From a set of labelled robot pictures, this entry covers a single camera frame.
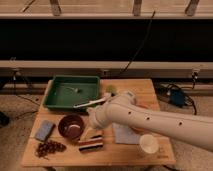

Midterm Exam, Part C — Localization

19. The bunch of dark grapes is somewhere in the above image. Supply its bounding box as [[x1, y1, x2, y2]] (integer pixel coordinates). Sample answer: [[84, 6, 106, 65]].
[[35, 140, 66, 157]]

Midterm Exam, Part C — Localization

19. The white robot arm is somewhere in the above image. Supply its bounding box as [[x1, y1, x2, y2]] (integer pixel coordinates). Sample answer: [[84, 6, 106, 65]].
[[87, 91, 213, 152]]

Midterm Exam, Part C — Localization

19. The green plastic cup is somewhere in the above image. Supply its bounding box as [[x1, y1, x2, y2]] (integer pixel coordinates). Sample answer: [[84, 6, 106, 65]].
[[106, 85, 117, 95]]

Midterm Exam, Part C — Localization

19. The white cup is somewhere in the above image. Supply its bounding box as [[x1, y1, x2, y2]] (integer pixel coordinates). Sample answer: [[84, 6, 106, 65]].
[[139, 134, 159, 156]]

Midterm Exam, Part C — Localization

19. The striped block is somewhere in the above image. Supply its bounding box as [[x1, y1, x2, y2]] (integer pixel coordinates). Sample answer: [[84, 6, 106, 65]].
[[78, 135, 103, 152]]

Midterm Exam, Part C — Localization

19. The brown bowl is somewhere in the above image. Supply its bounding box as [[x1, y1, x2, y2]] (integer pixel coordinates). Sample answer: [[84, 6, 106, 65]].
[[58, 115, 85, 140]]

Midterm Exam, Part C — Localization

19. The grey cloth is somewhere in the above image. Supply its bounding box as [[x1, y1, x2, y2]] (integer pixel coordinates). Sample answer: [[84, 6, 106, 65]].
[[112, 123, 140, 145]]

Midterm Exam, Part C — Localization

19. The white dish brush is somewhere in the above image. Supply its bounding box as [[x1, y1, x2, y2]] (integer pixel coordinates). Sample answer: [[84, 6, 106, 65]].
[[73, 93, 111, 108]]

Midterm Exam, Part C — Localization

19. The blue sponge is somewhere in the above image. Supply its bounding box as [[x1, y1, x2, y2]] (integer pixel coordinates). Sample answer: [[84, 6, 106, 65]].
[[34, 120, 55, 142]]

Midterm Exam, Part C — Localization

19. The small item in tray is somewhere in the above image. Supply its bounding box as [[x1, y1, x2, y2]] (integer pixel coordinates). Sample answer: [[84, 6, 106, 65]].
[[65, 86, 80, 93]]

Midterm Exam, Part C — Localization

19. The green plastic tray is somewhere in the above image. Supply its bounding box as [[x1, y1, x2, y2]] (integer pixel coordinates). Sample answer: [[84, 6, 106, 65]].
[[43, 75, 100, 111]]

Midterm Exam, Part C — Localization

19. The blue power adapter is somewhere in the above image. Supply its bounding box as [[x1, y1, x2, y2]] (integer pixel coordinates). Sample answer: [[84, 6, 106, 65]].
[[170, 90, 185, 107]]

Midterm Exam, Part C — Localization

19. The black cable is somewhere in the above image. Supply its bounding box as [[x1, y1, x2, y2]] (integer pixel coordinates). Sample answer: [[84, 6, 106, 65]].
[[120, 10, 157, 75]]

